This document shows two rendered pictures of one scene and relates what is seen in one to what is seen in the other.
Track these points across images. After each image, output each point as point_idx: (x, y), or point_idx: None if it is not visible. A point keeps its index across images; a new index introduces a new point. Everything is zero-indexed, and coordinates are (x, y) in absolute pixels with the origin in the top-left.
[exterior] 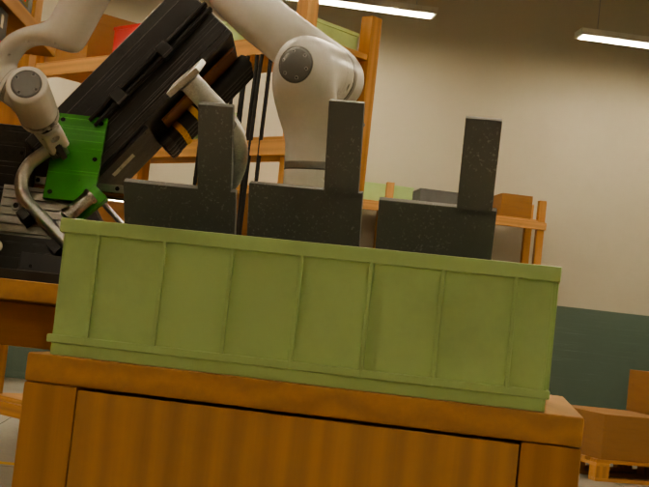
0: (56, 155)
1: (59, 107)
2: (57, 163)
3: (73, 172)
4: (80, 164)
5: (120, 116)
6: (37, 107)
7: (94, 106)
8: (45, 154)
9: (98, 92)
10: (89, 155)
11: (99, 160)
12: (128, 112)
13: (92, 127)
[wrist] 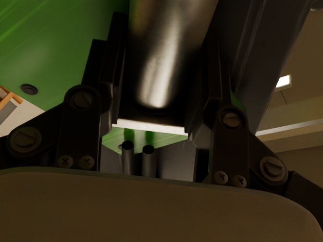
0: (15, 142)
1: (258, 117)
2: (95, 1)
3: (10, 17)
4: (33, 54)
5: (115, 157)
6: None
7: (176, 153)
8: (139, 41)
9: (190, 176)
10: (55, 90)
11: (15, 93)
12: (108, 168)
13: (132, 136)
